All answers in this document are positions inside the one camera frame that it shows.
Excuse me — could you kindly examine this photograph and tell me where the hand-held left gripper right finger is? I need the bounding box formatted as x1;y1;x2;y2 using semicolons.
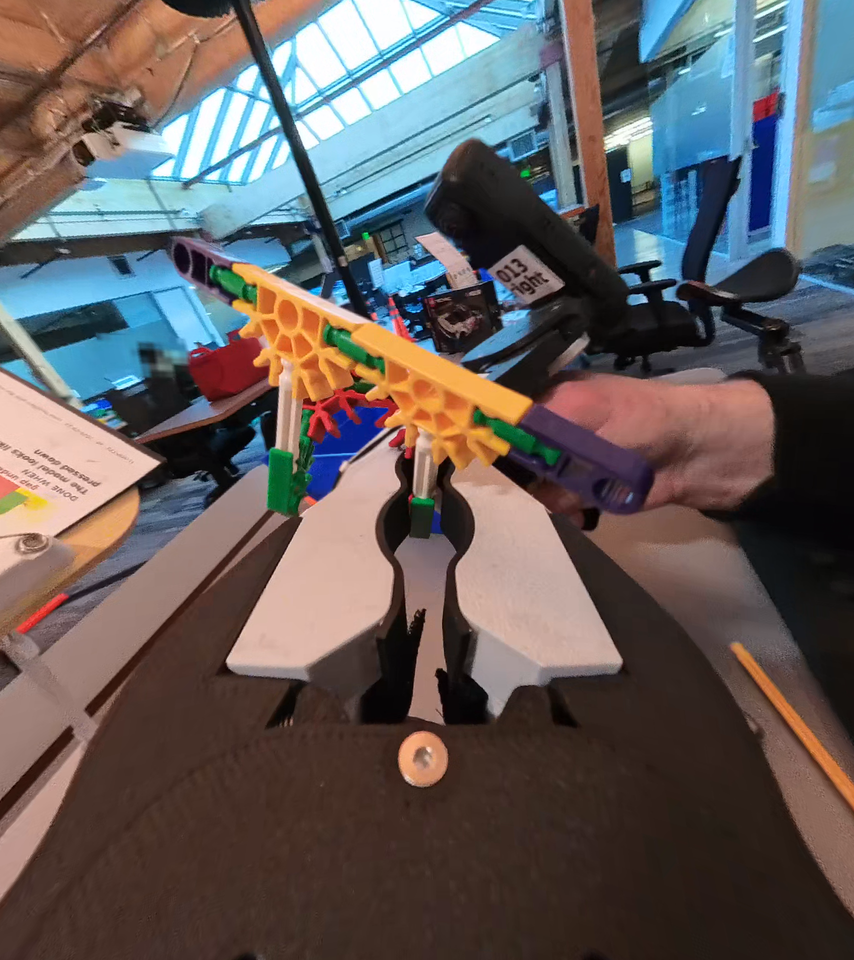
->
434;461;625;724

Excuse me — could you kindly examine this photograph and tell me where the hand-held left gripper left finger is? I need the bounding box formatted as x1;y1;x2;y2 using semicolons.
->
224;447;428;724

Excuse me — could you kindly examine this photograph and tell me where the blue bin with white tag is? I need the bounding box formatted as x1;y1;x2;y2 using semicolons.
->
305;427;447;537

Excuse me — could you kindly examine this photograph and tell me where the colourful toy construction car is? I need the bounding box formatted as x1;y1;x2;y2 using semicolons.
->
170;236;655;541

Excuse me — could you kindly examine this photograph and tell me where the yellow plastic rod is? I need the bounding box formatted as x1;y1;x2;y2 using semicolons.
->
729;641;854;864

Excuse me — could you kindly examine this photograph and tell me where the person's right forearm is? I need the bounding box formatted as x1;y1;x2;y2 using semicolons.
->
704;363;854;541

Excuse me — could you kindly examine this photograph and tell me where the person's right hand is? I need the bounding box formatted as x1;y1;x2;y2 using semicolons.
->
528;373;777;520

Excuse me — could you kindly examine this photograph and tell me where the black printed toy box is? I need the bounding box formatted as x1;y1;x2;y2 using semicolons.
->
424;283;503;352

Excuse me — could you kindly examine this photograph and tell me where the black office chair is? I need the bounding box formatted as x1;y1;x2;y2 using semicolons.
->
607;156;743;375
676;247;809;375

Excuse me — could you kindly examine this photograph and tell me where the black metal pole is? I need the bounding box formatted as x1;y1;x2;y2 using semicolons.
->
235;0;370;316

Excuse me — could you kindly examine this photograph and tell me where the wooden table with black legs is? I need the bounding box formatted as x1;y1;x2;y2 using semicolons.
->
134;375;278;444

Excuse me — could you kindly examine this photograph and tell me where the red fabric bag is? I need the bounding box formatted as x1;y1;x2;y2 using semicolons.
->
187;339;271;402

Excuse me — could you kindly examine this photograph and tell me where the white instruction sheet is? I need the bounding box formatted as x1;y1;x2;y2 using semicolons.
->
0;337;166;541

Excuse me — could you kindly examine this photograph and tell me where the white box device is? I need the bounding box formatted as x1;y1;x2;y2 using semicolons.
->
70;123;177;181

